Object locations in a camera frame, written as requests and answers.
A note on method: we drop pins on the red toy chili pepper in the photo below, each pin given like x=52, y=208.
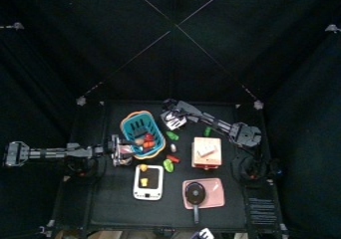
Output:
x=173, y=158

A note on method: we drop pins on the red toy tomato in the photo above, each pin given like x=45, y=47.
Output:
x=148, y=137

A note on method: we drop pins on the white toy knife holder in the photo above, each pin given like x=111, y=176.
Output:
x=178, y=124

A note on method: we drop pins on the pink rectangular mat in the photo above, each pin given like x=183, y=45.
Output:
x=214, y=196

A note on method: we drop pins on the dark green toy vegetable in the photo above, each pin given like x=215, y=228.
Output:
x=207, y=131

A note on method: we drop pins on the teal basket with orange rim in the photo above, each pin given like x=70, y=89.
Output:
x=142, y=123

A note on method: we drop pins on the white oval toy food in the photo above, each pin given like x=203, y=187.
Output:
x=173, y=147

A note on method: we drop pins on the orange toy carrot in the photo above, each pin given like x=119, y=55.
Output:
x=148, y=144

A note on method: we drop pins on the yellow toy corn piece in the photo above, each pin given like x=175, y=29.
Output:
x=144, y=182

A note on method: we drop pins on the white printed paper card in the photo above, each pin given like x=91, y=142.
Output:
x=205, y=233

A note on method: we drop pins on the light green toy pepper half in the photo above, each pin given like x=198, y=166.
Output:
x=169, y=165

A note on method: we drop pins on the black frying pan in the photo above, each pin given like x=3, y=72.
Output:
x=195, y=214

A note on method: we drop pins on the yellow orange toy food piece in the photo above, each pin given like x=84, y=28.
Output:
x=143, y=167

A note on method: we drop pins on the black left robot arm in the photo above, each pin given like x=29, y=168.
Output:
x=44, y=152

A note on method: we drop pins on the grey frame corner bracket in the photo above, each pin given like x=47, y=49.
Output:
x=258, y=104
x=332, y=28
x=17, y=26
x=80, y=100

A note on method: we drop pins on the wooden box with red panel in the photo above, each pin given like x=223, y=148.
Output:
x=210, y=162

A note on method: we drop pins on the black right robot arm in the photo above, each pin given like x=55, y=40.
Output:
x=219, y=125

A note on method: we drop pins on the pale toy food piece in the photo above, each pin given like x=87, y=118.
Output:
x=139, y=142

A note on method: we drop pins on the cream wooden block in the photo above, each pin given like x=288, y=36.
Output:
x=206, y=150

